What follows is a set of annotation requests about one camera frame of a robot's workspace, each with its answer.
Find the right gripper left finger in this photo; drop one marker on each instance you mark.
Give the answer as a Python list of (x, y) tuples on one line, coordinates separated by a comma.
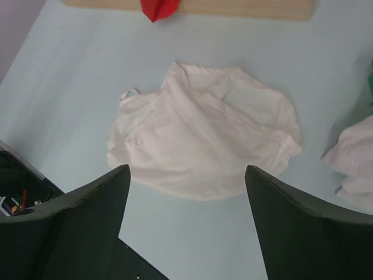
[(69, 237)]

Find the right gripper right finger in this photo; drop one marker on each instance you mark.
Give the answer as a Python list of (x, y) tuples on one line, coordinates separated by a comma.
[(304, 237)]

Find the white tank top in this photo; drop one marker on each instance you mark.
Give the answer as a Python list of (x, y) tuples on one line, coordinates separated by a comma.
[(195, 136)]

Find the red tank top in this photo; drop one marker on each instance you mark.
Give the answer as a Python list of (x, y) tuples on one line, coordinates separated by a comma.
[(159, 9)]

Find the white printed shirt pile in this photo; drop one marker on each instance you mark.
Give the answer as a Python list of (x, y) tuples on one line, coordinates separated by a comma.
[(352, 156)]

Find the green plastic bin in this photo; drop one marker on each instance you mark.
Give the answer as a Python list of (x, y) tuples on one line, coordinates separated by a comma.
[(367, 89)]

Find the wooden clothes rack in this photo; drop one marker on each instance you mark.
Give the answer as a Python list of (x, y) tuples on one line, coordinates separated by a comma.
[(279, 10)]

